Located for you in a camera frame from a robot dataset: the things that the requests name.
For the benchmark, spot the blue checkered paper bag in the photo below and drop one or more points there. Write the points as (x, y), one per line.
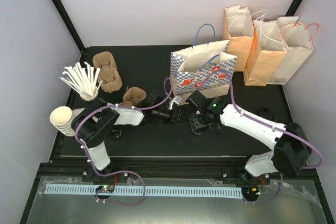
(205, 67)

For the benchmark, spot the lying white paper cup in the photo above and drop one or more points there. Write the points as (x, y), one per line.
(76, 112)

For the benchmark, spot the beige paper bag orange handles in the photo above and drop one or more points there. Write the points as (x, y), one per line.
(298, 43)

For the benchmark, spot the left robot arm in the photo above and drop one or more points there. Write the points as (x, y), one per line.
(99, 120)

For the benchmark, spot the orange paper bag middle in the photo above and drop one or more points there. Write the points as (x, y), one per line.
(266, 53)

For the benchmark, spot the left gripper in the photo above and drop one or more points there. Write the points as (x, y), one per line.
(175, 116)

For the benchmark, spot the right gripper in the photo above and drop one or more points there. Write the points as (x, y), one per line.
(195, 124)

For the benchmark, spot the black lid stack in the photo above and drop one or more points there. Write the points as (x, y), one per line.
(266, 113)

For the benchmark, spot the cup of white straws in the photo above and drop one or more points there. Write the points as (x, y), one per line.
(83, 80)

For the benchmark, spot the orange paper bag white handles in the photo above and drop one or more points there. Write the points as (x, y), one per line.
(238, 28)

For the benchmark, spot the brown carrier half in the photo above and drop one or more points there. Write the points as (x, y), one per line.
(133, 96)

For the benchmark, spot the light blue cable duct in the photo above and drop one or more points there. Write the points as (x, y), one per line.
(149, 191)

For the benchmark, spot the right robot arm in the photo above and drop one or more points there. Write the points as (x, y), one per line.
(288, 151)

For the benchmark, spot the brown cup carrier stack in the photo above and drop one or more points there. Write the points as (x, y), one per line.
(108, 75)

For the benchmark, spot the white paper cup stack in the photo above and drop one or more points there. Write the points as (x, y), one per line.
(61, 118)

